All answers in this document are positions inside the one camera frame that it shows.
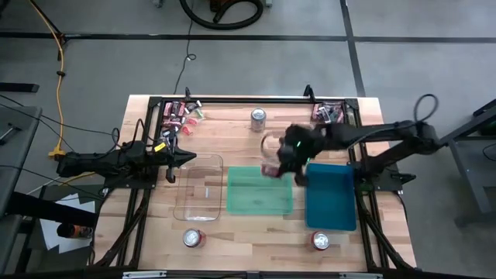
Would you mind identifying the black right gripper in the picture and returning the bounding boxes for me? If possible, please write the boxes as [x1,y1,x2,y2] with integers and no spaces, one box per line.
[275,125,317,186]

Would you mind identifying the grey side table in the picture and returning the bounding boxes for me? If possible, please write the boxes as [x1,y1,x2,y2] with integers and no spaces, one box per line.
[0,104,43,279]

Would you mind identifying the thick black vacuum hose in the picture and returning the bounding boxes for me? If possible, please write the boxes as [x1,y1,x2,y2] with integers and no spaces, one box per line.
[178,0,265,31]

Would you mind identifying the white paper sheets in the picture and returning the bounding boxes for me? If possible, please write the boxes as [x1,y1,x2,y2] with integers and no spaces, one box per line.
[38,192,97,255]

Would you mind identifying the clear plastic bin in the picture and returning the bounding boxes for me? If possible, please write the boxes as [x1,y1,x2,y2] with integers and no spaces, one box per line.
[172,153,225,222]

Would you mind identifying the yellow extension cord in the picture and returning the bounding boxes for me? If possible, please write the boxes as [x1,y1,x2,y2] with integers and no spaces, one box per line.
[29,0,96,187]

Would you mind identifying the thin black floor cable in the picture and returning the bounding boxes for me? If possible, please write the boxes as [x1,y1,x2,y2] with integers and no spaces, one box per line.
[173,0,198,96]

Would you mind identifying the black beam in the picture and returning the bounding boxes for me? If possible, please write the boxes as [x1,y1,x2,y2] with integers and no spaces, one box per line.
[0,191,98,229]

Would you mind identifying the silver soda can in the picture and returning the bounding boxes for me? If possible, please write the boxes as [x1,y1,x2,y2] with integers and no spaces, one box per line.
[250,107,267,133]

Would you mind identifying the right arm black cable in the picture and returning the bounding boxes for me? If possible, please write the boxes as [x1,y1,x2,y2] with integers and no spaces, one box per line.
[412,93,440,125]

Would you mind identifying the black flat floor bar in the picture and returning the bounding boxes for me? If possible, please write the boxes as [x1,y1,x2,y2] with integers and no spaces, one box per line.
[0,81,40,94]

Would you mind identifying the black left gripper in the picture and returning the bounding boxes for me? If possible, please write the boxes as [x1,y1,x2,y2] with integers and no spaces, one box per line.
[148,142,198,184]

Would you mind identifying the small grey hand tool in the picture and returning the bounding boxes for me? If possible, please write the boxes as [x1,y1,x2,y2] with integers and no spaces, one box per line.
[0,122,22,146]

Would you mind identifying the black metal table stand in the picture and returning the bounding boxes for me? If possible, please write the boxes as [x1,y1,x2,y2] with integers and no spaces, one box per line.
[425,98,496,228]

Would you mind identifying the green translucent plastic bin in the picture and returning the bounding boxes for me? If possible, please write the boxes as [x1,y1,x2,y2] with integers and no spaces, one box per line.
[226,165,295,216]

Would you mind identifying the black aluminium table frame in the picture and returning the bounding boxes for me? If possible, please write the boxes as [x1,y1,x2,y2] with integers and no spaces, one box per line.
[87,94,418,274]

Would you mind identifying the orange black spray can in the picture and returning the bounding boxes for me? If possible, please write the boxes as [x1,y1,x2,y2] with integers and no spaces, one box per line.
[57,223,95,240]

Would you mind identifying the blue plastic bin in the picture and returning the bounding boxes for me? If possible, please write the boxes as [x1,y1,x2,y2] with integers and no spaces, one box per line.
[304,162,357,233]

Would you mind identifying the grey metal edge bracket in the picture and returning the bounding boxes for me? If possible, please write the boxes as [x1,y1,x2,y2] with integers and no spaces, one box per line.
[122,270,167,279]
[339,272,384,279]

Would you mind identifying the red soda can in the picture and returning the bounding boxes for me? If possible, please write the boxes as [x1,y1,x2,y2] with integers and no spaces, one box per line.
[309,230,331,252]
[182,227,207,249]

